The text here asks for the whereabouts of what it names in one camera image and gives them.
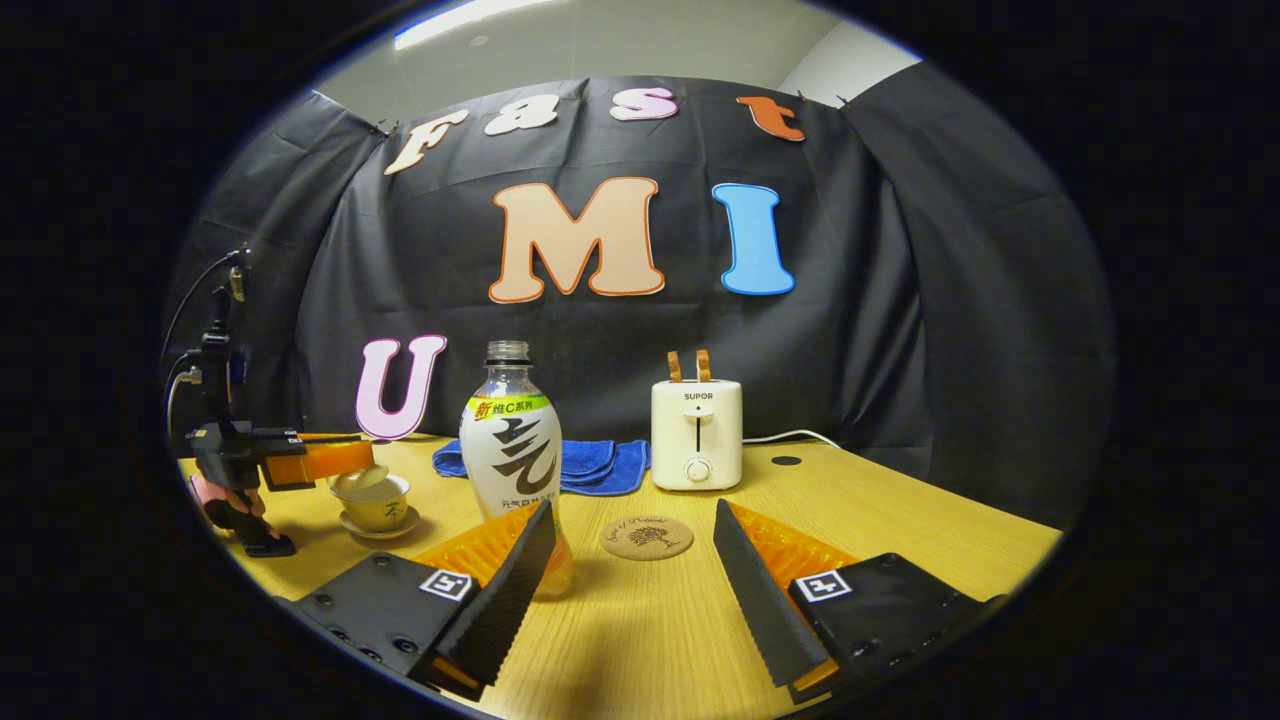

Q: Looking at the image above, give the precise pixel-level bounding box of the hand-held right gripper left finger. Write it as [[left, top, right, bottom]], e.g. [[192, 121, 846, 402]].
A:
[[285, 498, 558, 703]]

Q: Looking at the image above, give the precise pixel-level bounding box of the black backdrop cloth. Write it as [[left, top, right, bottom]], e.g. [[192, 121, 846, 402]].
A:
[[165, 62, 1116, 531]]

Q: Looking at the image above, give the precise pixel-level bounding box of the white power cable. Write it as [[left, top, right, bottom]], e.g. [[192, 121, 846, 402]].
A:
[[742, 429, 843, 451]]

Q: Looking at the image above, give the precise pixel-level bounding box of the blue folded towel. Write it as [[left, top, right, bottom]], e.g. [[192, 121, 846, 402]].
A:
[[432, 438, 651, 497]]

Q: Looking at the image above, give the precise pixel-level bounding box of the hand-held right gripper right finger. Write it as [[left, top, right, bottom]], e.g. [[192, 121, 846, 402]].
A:
[[713, 498, 1006, 706]]

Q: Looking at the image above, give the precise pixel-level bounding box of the pale yellow ceramic teacup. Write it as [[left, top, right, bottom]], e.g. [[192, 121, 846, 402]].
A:
[[338, 476, 412, 533]]

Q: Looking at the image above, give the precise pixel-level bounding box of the white toaster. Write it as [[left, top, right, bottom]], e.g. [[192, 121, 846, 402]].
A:
[[651, 379, 744, 492]]

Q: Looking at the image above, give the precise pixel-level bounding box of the pale yellow teacup lid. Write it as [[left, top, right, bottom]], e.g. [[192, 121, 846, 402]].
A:
[[328, 464, 391, 498]]

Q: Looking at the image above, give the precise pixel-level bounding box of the round cork coaster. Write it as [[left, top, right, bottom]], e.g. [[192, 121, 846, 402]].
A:
[[600, 515, 694, 562]]

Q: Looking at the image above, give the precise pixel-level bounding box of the clear water bottle white label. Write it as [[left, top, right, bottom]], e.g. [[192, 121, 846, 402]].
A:
[[460, 340, 577, 600]]

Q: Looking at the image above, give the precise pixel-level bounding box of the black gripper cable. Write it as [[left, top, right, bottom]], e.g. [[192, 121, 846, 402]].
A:
[[160, 250, 246, 441]]

